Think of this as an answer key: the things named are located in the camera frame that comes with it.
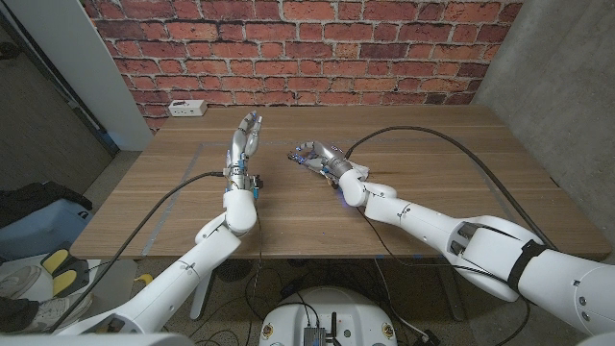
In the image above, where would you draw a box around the yellow and black foot pedal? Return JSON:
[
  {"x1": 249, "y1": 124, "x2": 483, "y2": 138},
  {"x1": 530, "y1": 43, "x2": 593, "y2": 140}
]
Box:
[{"x1": 39, "y1": 247, "x2": 91, "y2": 297}]

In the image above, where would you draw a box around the white power strip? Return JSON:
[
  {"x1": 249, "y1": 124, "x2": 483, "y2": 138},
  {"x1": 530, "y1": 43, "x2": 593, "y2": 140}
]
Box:
[{"x1": 168, "y1": 99, "x2": 209, "y2": 118}]

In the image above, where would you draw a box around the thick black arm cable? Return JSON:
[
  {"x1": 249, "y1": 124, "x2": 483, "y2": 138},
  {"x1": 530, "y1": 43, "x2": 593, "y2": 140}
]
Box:
[
  {"x1": 343, "y1": 125, "x2": 558, "y2": 251},
  {"x1": 47, "y1": 171, "x2": 227, "y2": 334}
]

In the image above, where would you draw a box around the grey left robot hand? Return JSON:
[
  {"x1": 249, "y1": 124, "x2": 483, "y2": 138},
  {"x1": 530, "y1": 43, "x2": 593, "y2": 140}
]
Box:
[{"x1": 222, "y1": 111, "x2": 264, "y2": 194}]

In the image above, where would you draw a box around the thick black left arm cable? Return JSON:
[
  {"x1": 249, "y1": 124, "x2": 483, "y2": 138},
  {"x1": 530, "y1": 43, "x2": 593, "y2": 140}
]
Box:
[{"x1": 47, "y1": 171, "x2": 227, "y2": 334}]

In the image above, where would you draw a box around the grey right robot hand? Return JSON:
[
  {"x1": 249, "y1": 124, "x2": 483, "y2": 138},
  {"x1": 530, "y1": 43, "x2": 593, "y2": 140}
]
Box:
[{"x1": 286, "y1": 139, "x2": 355, "y2": 188}]

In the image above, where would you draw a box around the thin black left wrist cable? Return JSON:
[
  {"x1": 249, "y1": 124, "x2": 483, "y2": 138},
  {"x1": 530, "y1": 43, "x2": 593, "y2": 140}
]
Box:
[{"x1": 247, "y1": 210, "x2": 265, "y2": 340}]

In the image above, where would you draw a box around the black floor plug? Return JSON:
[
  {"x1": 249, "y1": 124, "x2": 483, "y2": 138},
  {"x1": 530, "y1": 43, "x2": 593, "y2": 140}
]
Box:
[{"x1": 413, "y1": 329, "x2": 441, "y2": 346}]

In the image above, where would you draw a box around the white robot torso base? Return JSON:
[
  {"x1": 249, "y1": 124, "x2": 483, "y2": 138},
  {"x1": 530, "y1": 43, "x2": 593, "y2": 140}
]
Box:
[{"x1": 258, "y1": 286, "x2": 399, "y2": 346}]

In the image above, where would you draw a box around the red brick printed backdrop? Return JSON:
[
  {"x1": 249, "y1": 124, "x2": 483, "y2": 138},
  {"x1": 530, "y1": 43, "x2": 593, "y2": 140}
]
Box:
[{"x1": 81, "y1": 0, "x2": 525, "y2": 134}]

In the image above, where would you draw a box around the white table leg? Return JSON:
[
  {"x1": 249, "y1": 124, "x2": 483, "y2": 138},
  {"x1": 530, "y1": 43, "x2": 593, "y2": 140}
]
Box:
[{"x1": 189, "y1": 268, "x2": 215, "y2": 321}]

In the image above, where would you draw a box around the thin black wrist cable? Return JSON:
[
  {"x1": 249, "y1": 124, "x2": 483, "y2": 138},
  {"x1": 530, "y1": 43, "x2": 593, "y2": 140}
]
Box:
[
  {"x1": 247, "y1": 210, "x2": 265, "y2": 340},
  {"x1": 356, "y1": 208, "x2": 484, "y2": 273}
]

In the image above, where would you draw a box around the small grey electronics box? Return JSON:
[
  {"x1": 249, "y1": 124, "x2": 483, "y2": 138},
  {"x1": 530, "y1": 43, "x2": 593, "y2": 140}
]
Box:
[{"x1": 303, "y1": 326, "x2": 328, "y2": 346}]

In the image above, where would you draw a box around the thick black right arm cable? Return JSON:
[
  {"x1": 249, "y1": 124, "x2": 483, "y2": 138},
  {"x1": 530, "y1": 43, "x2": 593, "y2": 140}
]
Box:
[{"x1": 343, "y1": 125, "x2": 558, "y2": 251}]

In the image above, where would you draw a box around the blue-grey bag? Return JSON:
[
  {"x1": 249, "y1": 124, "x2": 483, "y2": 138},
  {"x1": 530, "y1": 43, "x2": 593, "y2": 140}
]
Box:
[{"x1": 0, "y1": 197, "x2": 93, "y2": 263}]

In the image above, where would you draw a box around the white sneaker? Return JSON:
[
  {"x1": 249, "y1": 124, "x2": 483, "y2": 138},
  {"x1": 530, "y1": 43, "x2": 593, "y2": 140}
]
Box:
[
  {"x1": 21, "y1": 291, "x2": 95, "y2": 334},
  {"x1": 0, "y1": 264, "x2": 44, "y2": 300}
]

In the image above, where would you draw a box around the round black floor fan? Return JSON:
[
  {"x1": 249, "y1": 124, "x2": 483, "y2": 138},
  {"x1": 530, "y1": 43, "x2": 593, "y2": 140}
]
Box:
[{"x1": 214, "y1": 259, "x2": 254, "y2": 283}]

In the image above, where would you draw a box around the black cloth bundle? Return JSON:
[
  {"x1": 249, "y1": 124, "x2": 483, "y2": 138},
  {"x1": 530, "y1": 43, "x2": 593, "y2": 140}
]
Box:
[{"x1": 0, "y1": 181, "x2": 93, "y2": 227}]

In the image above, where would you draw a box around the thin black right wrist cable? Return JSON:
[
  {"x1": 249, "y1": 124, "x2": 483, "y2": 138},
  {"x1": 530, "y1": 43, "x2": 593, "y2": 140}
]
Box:
[{"x1": 356, "y1": 208, "x2": 484, "y2": 273}]

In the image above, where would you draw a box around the grey table leg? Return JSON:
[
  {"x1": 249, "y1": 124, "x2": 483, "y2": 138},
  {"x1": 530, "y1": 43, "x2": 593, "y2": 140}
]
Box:
[{"x1": 434, "y1": 261, "x2": 467, "y2": 322}]

